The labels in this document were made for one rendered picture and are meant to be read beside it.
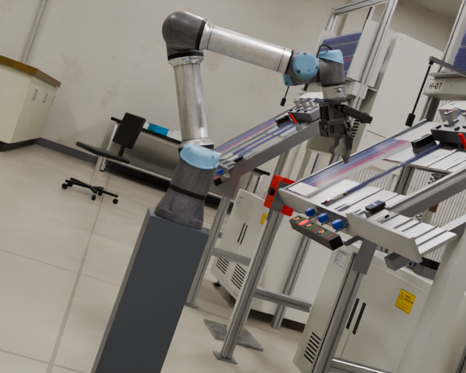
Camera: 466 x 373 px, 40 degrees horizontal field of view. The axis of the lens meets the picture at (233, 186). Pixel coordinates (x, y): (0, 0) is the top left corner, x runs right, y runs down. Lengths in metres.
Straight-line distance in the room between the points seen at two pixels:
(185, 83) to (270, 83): 8.36
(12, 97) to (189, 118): 5.59
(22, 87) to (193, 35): 5.67
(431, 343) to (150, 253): 0.80
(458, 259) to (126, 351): 0.95
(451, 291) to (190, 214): 0.74
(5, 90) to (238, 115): 4.08
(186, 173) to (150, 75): 8.30
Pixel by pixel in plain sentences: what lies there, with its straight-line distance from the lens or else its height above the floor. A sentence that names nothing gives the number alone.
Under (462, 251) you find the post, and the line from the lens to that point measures 1.75.
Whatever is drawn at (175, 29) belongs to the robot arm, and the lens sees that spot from 1.95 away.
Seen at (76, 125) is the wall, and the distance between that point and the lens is 10.14.
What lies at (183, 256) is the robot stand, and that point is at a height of 0.47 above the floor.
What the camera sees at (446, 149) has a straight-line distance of 2.39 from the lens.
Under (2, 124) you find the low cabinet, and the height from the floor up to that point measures 0.29.
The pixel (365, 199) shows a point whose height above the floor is 0.80.
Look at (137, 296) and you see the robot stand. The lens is 1.89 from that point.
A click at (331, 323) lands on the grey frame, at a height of 0.42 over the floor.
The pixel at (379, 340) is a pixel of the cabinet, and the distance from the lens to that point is 2.28.
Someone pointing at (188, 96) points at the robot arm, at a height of 0.92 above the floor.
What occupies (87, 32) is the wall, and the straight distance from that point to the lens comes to 10.22.
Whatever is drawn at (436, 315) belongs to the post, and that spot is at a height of 0.58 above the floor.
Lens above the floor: 0.78
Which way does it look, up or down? 2 degrees down
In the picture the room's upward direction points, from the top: 20 degrees clockwise
